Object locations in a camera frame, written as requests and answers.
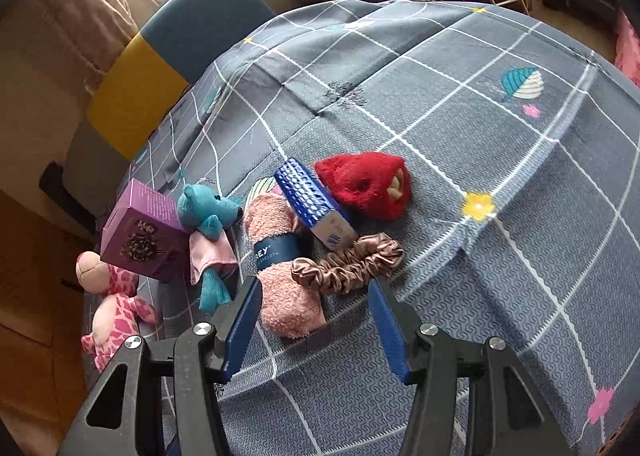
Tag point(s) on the purple cardboard box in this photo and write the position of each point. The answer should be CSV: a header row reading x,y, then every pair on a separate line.
x,y
143,235

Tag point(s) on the blue tissue pack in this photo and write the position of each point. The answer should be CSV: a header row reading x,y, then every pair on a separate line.
x,y
314,205

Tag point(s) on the pink microfiber towel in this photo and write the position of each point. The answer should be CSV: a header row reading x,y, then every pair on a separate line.
x,y
272,227

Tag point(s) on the teal plush bear pink scarf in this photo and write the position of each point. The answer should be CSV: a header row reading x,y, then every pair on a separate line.
x,y
207,216

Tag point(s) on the yellow blue grey headboard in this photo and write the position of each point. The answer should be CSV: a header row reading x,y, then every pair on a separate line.
x,y
169,53

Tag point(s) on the pink curtain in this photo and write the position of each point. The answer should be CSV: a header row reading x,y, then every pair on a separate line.
x,y
95,31

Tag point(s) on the pink giraffe plush toy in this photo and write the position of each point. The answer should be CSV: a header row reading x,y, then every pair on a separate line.
x,y
117,316

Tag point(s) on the brown satin scrunchie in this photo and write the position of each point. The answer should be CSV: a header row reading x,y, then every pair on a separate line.
x,y
351,268

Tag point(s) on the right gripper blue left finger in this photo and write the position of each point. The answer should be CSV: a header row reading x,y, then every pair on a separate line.
x,y
206,355

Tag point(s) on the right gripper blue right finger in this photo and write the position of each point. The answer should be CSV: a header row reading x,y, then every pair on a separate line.
x,y
421,356

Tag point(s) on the grey plaid bed cover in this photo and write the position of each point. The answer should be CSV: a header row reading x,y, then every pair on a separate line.
x,y
522,146

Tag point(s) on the red plush toy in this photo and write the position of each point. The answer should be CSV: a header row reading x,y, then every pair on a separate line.
x,y
377,185

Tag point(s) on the black rolled mat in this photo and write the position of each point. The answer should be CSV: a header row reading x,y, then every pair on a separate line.
x,y
51,184

